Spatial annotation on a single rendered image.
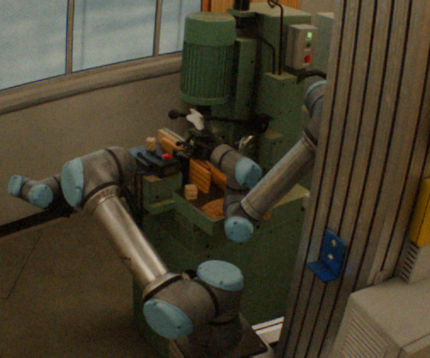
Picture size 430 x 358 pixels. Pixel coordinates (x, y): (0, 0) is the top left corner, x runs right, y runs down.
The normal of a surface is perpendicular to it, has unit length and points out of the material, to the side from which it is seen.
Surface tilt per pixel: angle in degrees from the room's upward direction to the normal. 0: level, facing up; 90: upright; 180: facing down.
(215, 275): 8
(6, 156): 90
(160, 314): 94
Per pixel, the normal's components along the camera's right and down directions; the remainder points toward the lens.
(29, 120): 0.65, 0.40
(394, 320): 0.07, -0.88
